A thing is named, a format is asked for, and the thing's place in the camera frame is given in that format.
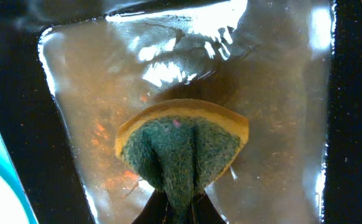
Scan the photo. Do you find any black water basin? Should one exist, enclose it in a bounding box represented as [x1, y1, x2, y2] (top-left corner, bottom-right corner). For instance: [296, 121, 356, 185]
[0, 0, 362, 223]

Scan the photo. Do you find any yellow green sponge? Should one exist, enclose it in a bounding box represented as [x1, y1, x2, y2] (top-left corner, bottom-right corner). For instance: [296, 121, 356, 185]
[114, 99, 249, 223]

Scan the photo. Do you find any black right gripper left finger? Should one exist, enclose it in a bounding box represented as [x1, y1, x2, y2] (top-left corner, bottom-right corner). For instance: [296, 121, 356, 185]
[132, 190, 168, 224]

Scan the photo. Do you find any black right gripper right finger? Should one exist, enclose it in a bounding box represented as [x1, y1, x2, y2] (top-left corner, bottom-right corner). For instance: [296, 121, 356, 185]
[190, 192, 226, 224]

